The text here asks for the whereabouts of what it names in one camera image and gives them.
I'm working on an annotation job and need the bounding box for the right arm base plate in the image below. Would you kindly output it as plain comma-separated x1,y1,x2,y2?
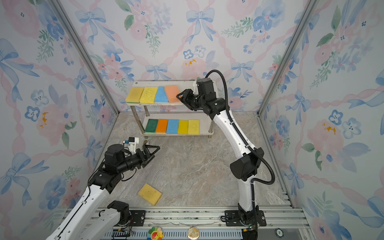
220,210,267,228

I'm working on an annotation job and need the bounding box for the round white dial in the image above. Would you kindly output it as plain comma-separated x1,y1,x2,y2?
275,228,284,239

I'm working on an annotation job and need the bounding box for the peach pink sponge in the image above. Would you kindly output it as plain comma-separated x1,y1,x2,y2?
165,86,181,103

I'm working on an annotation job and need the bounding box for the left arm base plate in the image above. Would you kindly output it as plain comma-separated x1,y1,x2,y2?
117,210,147,227

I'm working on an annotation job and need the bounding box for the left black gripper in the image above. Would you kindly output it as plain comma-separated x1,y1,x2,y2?
117,145,159,175

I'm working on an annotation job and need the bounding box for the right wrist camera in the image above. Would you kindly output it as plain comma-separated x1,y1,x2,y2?
192,81,199,95

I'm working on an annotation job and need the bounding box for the colourful round toy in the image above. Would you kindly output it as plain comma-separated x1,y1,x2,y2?
147,227,164,240

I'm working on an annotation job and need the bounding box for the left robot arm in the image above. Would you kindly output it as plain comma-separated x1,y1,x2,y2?
48,144,161,240

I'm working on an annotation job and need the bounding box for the yellow orange sponge bottom left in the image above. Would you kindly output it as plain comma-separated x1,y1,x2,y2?
138,184,162,206

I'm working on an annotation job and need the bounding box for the blue sponge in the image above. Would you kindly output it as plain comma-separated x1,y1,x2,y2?
155,86,169,103
166,120,179,135

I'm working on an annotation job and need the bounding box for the white two-tier shelf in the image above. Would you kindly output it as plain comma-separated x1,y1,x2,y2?
125,80,214,137

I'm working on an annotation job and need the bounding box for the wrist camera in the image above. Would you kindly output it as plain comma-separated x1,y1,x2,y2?
192,81,199,95
123,137,140,152

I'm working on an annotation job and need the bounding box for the black corrugated cable hose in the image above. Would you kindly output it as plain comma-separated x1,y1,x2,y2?
205,69,276,186

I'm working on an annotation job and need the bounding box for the green scrub sponge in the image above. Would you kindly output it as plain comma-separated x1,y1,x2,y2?
145,119,159,134

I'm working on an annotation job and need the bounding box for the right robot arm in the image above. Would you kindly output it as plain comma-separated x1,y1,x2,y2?
177,79,262,226

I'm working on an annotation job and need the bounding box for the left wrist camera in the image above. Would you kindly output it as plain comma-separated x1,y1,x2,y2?
123,137,140,152

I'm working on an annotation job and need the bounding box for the round gold badge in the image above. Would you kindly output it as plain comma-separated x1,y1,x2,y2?
187,227,200,240

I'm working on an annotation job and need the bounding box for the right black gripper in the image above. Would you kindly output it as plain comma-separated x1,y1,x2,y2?
175,90,206,113

